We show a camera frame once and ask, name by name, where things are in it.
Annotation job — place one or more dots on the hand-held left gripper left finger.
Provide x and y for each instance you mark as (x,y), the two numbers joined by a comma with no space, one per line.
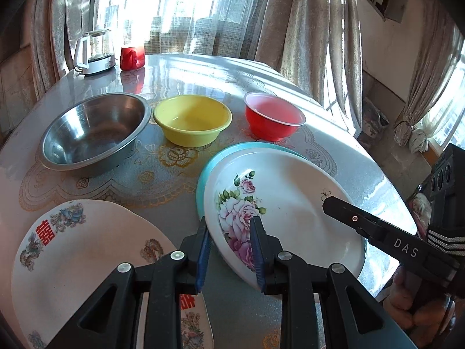
(203,258)

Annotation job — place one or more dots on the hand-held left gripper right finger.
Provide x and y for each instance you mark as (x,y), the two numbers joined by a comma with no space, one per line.
(258,258)

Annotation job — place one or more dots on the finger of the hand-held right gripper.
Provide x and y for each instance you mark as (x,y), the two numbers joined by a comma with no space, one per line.
(345,214)

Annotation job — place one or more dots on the white plate pink flower print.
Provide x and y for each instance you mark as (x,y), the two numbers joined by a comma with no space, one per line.
(298,203)

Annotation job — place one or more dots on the teal plate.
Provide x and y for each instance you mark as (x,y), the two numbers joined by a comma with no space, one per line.
(202,185)

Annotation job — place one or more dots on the red plastic bowl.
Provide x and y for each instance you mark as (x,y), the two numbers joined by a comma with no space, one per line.
(272,120)

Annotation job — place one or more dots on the yellow plastic bowl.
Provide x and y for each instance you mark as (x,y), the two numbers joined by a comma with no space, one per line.
(192,120)

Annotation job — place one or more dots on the stainless steel bowl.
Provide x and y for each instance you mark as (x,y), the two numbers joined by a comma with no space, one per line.
(94,134)

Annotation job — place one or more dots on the person's right hand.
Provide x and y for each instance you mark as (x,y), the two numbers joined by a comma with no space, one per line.
(425,316)

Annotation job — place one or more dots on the white plastic bag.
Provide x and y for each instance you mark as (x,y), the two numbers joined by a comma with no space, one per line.
(419,140)

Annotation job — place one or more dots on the barred window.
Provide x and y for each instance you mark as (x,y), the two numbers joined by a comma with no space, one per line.
(174,0)
(450,116)

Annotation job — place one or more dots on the floral lace tablecloth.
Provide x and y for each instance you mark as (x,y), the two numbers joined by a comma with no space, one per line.
(145,178)

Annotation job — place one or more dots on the beige patterned curtain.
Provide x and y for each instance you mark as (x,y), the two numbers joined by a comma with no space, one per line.
(301,43)
(58,25)
(432,80)

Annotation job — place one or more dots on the red mug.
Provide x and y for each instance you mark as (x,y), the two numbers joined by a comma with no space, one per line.
(131,58)

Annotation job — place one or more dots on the white glass electric kettle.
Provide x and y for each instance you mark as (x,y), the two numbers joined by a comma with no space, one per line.
(95,58)

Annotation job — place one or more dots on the sheer white curtain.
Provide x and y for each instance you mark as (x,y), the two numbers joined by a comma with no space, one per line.
(189,14)

